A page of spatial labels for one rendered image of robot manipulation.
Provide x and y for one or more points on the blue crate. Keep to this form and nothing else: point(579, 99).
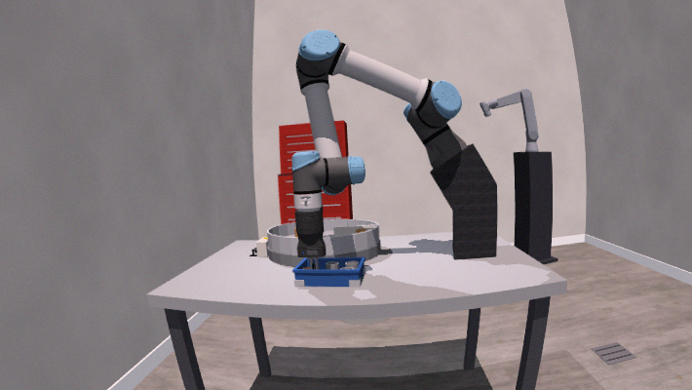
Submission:
point(323, 277)

